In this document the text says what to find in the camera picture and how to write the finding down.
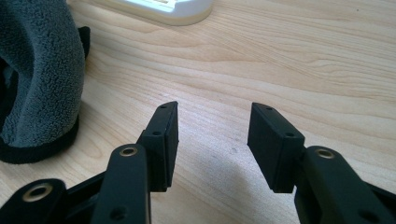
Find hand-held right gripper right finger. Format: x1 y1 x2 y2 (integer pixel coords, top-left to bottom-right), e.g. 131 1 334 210
247 102 306 194

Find white plastic object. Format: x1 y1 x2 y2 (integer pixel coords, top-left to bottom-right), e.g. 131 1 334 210
99 0 215 27

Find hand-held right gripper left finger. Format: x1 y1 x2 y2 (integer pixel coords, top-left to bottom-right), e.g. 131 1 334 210
136 101 180 193

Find grey cloth with black trim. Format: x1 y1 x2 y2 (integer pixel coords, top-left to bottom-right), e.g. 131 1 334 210
0 0 92 165

